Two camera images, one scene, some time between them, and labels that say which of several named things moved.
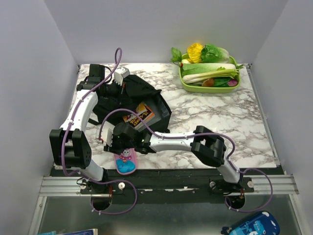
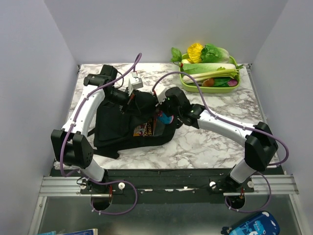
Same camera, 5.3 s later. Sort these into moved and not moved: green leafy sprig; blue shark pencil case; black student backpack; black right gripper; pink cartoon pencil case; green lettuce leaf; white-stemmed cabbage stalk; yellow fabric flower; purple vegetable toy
Moved: black student backpack; pink cartoon pencil case; black right gripper
Not moved: green lettuce leaf; yellow fabric flower; purple vegetable toy; green leafy sprig; blue shark pencil case; white-stemmed cabbage stalk
